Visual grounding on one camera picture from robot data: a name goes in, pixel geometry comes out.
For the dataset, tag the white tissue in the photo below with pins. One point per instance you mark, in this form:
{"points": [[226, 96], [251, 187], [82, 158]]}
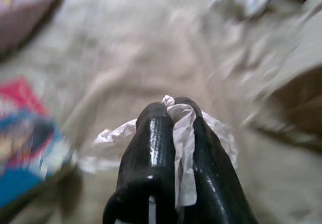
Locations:
{"points": [[184, 143]]}

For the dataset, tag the pink cartoon print duvet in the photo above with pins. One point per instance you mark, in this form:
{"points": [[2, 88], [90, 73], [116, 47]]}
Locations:
{"points": [[20, 7]]}

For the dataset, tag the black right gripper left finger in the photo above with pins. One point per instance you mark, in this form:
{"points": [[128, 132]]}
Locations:
{"points": [[148, 158]]}

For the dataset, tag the colourful pink book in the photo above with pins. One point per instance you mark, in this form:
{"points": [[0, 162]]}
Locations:
{"points": [[25, 138]]}

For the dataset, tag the white crumpled cloth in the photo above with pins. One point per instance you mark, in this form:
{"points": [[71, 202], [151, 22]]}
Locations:
{"points": [[241, 0]]}

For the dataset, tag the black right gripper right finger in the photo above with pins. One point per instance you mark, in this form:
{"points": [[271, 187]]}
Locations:
{"points": [[213, 178]]}

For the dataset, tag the beige floral bedspread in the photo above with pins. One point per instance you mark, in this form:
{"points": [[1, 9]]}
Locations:
{"points": [[151, 58]]}

